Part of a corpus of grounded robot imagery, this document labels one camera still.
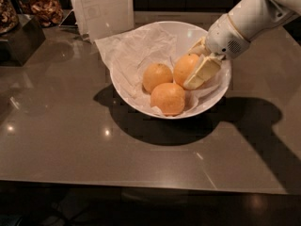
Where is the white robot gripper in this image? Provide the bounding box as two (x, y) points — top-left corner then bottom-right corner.
(183, 14), (250, 90)

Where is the orange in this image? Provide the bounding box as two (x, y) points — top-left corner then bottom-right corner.
(150, 83), (185, 116)
(142, 63), (173, 93)
(173, 54), (199, 87)

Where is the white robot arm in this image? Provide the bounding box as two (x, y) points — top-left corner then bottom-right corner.
(183, 0), (301, 90)

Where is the white ceramic bowl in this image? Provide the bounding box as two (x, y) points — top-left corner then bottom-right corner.
(107, 22), (231, 119)

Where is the white crumpled paper liner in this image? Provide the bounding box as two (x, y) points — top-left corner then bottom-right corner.
(94, 24), (220, 117)

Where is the white paper sign stand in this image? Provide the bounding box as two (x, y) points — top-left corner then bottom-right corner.
(71, 0), (135, 43)

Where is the glass jar of dried fruit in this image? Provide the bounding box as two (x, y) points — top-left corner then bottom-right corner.
(17, 0), (63, 27)

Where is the glass jar at left edge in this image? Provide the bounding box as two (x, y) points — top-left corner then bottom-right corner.
(0, 0), (19, 34)

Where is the dark square pedestal block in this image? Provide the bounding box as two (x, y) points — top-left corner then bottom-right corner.
(0, 14), (45, 67)

